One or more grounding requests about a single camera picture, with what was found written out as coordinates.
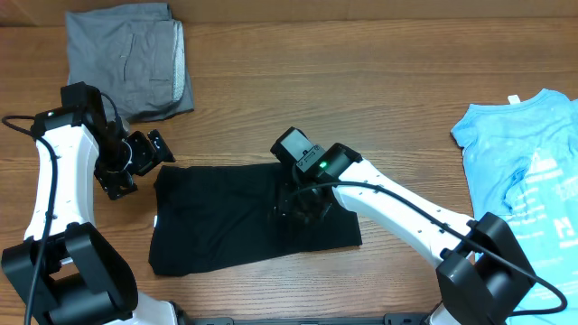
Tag black t-shirt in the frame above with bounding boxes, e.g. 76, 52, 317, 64
149, 163, 362, 276

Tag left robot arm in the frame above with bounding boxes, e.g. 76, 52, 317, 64
1, 82, 190, 325

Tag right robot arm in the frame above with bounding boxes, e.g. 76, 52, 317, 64
271, 127, 536, 324

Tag folded grey shorts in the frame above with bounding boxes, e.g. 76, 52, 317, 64
65, 3, 194, 122

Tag light blue t-shirt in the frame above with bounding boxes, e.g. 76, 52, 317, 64
452, 88, 577, 325

